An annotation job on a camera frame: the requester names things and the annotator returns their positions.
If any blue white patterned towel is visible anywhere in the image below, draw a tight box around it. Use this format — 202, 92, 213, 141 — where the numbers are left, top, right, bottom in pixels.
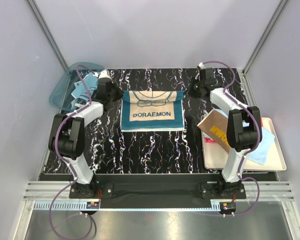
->
120, 90, 185, 132

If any yellow towel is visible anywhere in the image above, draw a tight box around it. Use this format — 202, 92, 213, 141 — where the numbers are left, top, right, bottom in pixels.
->
197, 109, 230, 153

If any light blue terry towel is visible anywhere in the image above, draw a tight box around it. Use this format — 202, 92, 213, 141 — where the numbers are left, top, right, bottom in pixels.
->
214, 107, 276, 166

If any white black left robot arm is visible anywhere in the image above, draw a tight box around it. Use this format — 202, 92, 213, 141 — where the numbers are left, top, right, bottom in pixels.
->
48, 76, 124, 198

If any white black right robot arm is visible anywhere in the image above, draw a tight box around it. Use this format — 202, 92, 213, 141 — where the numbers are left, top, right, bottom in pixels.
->
185, 66, 262, 199

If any light blue patterned towel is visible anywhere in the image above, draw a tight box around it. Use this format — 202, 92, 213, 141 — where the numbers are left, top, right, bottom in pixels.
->
71, 72, 99, 110

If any pink folded towel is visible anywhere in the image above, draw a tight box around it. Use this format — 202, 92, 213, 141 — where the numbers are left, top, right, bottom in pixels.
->
201, 115, 263, 143

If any teal plastic laundry basket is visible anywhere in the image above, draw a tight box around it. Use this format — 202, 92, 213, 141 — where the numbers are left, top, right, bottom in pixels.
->
49, 62, 105, 113

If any white plastic tray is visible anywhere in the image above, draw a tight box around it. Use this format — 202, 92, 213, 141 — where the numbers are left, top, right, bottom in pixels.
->
200, 114, 287, 172

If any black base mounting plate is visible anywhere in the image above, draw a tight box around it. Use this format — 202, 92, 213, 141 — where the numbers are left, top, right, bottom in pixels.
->
69, 173, 247, 211

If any left controller board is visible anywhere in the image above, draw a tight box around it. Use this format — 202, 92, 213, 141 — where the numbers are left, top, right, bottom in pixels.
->
86, 201, 101, 209

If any controller board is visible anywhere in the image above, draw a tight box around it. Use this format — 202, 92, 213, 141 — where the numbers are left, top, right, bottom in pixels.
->
86, 201, 101, 209
220, 202, 237, 212

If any right controller board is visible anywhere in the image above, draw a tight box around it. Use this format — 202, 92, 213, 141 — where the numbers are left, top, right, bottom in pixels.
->
220, 202, 237, 212

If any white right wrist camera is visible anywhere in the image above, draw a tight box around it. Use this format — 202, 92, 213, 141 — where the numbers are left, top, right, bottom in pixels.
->
197, 62, 205, 70

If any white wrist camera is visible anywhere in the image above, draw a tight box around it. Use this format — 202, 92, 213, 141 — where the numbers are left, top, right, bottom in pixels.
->
98, 69, 112, 80
197, 62, 205, 70

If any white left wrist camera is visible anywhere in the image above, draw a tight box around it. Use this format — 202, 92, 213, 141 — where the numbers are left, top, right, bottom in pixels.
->
98, 69, 112, 80

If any right aluminium corner post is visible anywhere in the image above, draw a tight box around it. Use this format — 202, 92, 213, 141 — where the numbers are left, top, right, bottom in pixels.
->
242, 0, 290, 75

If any aluminium corner post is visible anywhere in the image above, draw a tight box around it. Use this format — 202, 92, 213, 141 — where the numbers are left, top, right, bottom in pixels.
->
25, 0, 69, 71
242, 0, 290, 75

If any left aluminium corner post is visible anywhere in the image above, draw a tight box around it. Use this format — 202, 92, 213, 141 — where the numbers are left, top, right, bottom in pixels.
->
25, 0, 69, 71

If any aluminium front rail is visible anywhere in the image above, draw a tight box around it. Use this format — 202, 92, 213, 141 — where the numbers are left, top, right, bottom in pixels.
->
23, 181, 294, 201

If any slotted cable duct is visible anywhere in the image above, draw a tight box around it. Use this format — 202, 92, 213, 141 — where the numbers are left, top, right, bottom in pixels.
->
34, 200, 98, 211

